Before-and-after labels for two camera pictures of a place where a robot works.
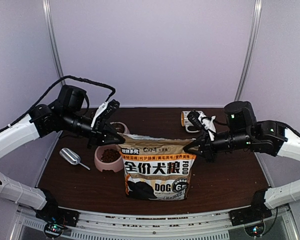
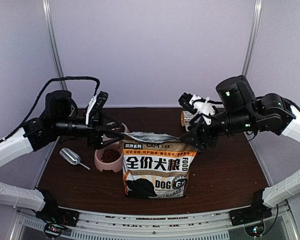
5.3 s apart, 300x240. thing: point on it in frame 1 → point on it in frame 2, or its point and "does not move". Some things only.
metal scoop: [71, 156] does not move
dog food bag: [158, 169] does not move
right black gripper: [206, 150] → [201, 132]
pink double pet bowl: [110, 156] does not move
